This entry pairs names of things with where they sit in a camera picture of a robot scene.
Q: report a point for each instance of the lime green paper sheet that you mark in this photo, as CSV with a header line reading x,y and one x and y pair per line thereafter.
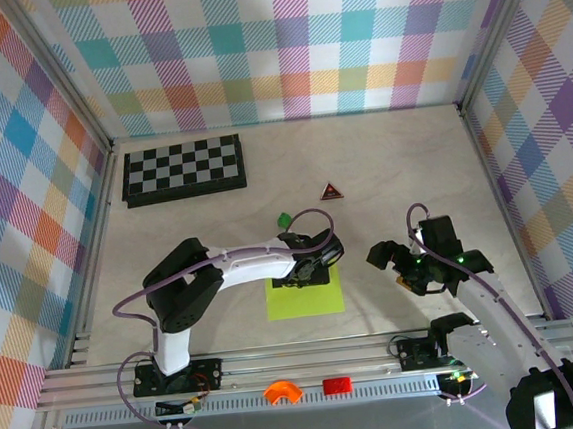
x,y
304,303

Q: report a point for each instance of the small green cube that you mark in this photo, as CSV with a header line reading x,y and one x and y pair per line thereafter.
x,y
284,221

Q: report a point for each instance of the small circuit board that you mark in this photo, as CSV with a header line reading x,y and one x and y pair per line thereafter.
x,y
456,380
180,407

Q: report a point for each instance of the orange curved plastic piece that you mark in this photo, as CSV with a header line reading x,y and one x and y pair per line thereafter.
x,y
282,391

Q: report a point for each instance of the red plastic block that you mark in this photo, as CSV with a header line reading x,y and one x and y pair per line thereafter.
x,y
337,386

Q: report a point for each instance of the long aluminium base rail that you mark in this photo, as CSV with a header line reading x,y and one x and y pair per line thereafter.
x,y
304,361

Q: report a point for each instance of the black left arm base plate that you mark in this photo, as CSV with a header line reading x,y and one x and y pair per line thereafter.
x,y
205,374

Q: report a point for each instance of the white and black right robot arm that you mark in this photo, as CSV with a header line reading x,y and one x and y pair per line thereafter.
x,y
484,292

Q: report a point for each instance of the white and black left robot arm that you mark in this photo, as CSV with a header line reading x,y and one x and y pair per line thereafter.
x,y
251,265

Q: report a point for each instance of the aluminium frame post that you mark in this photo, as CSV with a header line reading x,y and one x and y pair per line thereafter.
x,y
64,75
498,30

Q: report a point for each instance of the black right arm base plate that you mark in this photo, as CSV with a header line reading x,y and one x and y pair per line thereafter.
x,y
414,351

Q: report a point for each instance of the aluminium side rail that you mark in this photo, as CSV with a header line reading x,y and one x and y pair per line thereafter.
x,y
502,205
94,241

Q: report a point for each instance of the red and black triangular piece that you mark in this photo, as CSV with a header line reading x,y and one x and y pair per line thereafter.
x,y
331,191

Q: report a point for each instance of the black and grey chessboard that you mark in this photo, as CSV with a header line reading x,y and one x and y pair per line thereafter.
x,y
182,168

